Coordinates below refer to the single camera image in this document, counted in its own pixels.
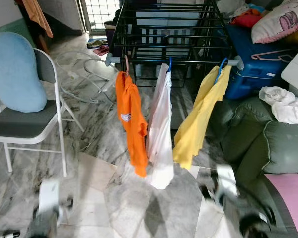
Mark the blue plastic hanger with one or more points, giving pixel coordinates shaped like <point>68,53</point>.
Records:
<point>222,63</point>
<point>170,64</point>

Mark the yellow shirt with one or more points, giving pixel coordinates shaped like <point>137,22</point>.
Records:
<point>198,119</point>

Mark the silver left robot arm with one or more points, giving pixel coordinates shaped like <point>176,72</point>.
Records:
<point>42,225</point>

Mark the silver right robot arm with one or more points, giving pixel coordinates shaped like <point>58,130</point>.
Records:
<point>251,223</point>

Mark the pink plastic hanger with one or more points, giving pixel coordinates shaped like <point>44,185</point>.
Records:
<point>260,55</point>
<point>126,64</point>

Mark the crumpled white cloth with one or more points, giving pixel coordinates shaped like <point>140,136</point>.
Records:
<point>285,106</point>

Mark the green leather sofa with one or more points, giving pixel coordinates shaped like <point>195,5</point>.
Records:
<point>268,148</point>

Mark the blue suitcase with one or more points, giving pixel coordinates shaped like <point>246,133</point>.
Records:
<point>253,74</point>

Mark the pink mat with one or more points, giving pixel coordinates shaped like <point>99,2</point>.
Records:
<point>290,203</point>

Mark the white pink rabbit pillow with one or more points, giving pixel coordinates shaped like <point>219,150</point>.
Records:
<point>278,22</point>

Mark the red orange cloth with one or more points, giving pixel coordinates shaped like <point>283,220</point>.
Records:
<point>246,20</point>

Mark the black metal drying rack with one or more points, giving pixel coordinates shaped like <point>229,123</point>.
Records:
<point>188,62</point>

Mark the white shirt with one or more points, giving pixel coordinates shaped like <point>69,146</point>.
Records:
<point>161,139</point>

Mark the orange shirt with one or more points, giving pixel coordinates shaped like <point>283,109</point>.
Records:
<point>131,119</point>

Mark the colourful floor cloth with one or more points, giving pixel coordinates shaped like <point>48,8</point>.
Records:
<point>97,45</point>

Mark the window grille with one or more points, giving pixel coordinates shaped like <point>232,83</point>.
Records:
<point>102,10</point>

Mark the white grey folding chair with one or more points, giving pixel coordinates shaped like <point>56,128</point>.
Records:
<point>20,124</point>

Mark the hanging orange cloth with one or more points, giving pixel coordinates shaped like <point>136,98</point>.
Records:
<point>37,15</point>

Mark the blue cushion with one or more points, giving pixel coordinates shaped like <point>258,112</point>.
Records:
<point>15,69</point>

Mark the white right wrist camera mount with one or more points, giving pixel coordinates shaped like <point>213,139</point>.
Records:
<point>227,181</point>

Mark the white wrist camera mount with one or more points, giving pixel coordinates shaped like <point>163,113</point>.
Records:
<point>227,181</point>
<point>48,196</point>

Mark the folded white metal frame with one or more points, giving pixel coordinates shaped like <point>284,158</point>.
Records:
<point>72,75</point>

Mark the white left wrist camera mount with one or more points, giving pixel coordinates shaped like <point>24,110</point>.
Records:
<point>48,196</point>

